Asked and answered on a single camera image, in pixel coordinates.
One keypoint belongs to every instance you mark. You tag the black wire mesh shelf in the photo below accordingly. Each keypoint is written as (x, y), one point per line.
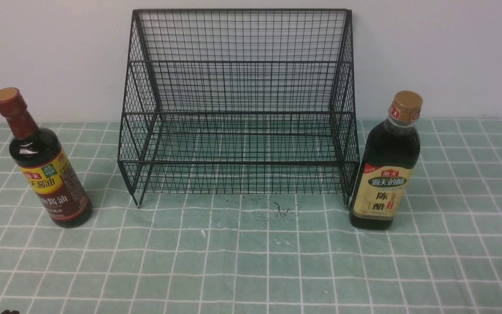
(239, 101)

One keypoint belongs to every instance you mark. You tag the vinegar bottle gold cap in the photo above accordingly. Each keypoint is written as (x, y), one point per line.
(391, 152)

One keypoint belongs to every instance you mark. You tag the soy sauce bottle red cap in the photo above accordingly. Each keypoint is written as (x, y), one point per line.
(42, 160)

